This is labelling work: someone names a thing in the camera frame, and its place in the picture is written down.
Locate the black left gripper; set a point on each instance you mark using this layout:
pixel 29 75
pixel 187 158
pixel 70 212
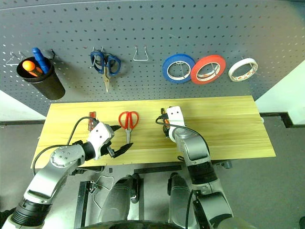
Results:
pixel 107 148

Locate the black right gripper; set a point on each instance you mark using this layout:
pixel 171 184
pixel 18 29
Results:
pixel 166 133

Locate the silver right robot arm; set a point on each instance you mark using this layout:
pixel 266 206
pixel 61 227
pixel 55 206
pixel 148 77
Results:
pixel 195 152

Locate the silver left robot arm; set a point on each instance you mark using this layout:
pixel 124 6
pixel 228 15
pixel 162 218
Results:
pixel 57 167

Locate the silver tape peg hook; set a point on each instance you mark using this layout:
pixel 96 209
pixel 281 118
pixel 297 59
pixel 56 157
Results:
pixel 242 57
pixel 216 71
pixel 181 69

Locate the blue tape roll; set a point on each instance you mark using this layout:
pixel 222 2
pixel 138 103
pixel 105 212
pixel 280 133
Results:
pixel 177 57

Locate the red tape roll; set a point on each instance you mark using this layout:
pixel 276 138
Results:
pixel 207 58

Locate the white tape roll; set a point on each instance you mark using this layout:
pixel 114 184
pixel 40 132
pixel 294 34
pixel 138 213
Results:
pixel 231 71

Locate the grey perforated pegboard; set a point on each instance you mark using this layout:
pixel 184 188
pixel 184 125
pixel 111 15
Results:
pixel 166 28

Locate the dark grey rounded housing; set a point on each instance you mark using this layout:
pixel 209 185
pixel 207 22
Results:
pixel 116 200
pixel 181 198

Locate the black cup holder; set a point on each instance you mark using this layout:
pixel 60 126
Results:
pixel 51 88

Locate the black curved rim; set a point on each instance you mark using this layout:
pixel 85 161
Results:
pixel 133 225

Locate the silver double peg hook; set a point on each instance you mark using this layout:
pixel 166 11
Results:
pixel 102 48

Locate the black peg hook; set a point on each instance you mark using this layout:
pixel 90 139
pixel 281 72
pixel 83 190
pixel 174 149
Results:
pixel 53 53

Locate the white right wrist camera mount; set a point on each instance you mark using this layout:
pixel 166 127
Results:
pixel 176 117

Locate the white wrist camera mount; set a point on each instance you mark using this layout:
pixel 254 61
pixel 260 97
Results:
pixel 176 117
pixel 98 136

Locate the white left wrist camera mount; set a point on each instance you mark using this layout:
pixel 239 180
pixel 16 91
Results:
pixel 98 136

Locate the black metal table frame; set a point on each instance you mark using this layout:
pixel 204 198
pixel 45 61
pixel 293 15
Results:
pixel 82 202

